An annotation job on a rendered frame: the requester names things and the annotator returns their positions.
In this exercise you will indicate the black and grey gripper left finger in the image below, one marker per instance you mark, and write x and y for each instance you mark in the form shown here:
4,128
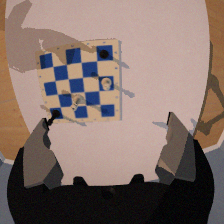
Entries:
35,171

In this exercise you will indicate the blue and cream chessboard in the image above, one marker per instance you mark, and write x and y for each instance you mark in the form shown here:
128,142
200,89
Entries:
77,69

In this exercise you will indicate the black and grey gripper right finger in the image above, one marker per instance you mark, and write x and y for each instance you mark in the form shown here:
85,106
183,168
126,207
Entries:
183,165

